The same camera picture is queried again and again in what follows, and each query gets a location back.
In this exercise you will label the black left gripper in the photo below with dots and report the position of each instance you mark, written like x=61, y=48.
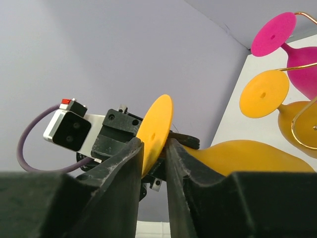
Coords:
x=118, y=128

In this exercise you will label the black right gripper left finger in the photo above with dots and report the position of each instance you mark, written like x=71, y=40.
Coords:
x=101, y=203

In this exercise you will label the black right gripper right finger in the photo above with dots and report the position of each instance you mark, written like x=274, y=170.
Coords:
x=204, y=204

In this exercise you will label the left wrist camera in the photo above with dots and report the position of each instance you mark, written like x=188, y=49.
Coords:
x=71, y=127

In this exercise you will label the magenta wine glass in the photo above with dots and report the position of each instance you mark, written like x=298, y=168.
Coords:
x=302, y=62

